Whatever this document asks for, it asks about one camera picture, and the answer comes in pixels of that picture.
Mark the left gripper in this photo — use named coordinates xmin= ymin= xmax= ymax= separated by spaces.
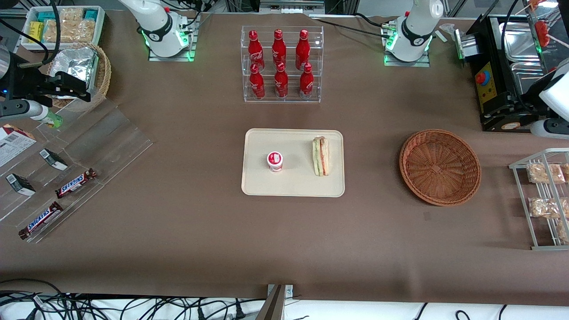
xmin=482 ymin=76 xmax=545 ymax=124

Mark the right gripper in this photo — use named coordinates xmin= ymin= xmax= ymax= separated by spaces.
xmin=8 ymin=66 xmax=92 ymax=104

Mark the triangle sandwich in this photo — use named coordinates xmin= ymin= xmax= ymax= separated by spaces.
xmin=312 ymin=136 xmax=330 ymax=177

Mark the light wicker basket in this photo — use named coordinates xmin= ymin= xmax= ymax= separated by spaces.
xmin=47 ymin=42 xmax=112 ymax=112

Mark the steel tray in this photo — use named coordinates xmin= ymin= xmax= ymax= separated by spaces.
xmin=499 ymin=20 xmax=542 ymax=63
xmin=511 ymin=62 xmax=549 ymax=95

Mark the brown wicker basket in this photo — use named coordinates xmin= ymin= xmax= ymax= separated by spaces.
xmin=399 ymin=128 xmax=482 ymax=207

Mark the beige plastic tray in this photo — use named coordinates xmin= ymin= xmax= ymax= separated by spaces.
xmin=241 ymin=128 xmax=345 ymax=198

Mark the black box with yellow panel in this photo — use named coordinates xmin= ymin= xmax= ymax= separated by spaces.
xmin=465 ymin=13 xmax=569 ymax=132

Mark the silver foil pouch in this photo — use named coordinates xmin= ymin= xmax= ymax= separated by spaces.
xmin=52 ymin=47 xmax=99 ymax=99

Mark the green white capped bottle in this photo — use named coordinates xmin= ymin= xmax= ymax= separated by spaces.
xmin=42 ymin=110 xmax=64 ymax=129

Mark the clear bag of crackers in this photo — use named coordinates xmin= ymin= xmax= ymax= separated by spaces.
xmin=44 ymin=20 xmax=64 ymax=43
xmin=63 ymin=20 xmax=96 ymax=43
xmin=58 ymin=8 xmax=85 ymax=26

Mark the white plastic bin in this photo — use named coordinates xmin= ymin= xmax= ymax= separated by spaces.
xmin=20 ymin=5 xmax=106 ymax=52

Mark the clear acrylic stepped stand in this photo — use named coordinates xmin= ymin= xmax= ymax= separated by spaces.
xmin=0 ymin=99 xmax=155 ymax=244

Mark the yellow snack box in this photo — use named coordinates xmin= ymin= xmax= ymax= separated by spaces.
xmin=29 ymin=21 xmax=45 ymax=44

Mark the small silver metal box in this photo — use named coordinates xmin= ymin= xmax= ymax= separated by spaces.
xmin=453 ymin=31 xmax=480 ymax=60

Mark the small dark snack box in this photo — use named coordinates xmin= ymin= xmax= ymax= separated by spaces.
xmin=39 ymin=148 xmax=69 ymax=171
xmin=5 ymin=173 xmax=36 ymax=197

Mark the red white carton package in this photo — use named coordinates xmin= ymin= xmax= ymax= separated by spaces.
xmin=0 ymin=124 xmax=37 ymax=168

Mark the Snickers chocolate bar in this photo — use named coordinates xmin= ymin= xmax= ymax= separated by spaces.
xmin=55 ymin=168 xmax=97 ymax=199
xmin=18 ymin=201 xmax=64 ymax=240

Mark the red cola bottle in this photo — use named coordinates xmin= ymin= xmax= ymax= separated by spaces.
xmin=248 ymin=30 xmax=265 ymax=72
xmin=295 ymin=29 xmax=310 ymax=71
xmin=272 ymin=29 xmax=287 ymax=71
xmin=274 ymin=62 xmax=289 ymax=99
xmin=249 ymin=63 xmax=266 ymax=100
xmin=299 ymin=63 xmax=314 ymax=100

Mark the clear acrylic bottle rack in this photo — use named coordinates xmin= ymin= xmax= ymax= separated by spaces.
xmin=241 ymin=25 xmax=324 ymax=104

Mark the red white yogurt cup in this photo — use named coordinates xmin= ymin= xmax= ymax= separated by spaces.
xmin=267 ymin=151 xmax=284 ymax=173

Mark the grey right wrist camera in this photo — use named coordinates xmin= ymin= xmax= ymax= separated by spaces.
xmin=0 ymin=100 xmax=47 ymax=121

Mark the grey metal wire rack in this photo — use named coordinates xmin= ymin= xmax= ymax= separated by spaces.
xmin=509 ymin=148 xmax=569 ymax=251

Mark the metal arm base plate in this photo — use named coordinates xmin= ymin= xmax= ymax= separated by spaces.
xmin=383 ymin=20 xmax=431 ymax=67
xmin=148 ymin=13 xmax=197 ymax=62

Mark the metal mounting bracket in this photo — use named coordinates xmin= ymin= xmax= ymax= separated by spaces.
xmin=257 ymin=284 xmax=294 ymax=320

